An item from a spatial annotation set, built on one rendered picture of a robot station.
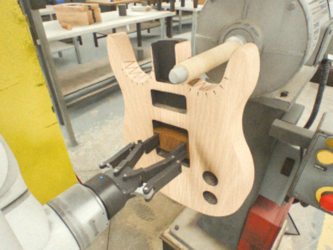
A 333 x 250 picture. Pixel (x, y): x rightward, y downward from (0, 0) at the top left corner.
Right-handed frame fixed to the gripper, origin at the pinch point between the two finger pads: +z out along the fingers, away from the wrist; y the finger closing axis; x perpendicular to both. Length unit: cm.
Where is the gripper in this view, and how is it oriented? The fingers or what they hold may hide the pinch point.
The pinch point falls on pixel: (169, 144)
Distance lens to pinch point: 51.2
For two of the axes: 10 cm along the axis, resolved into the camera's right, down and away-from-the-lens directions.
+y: 7.7, 2.4, -5.9
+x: -1.0, -8.7, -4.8
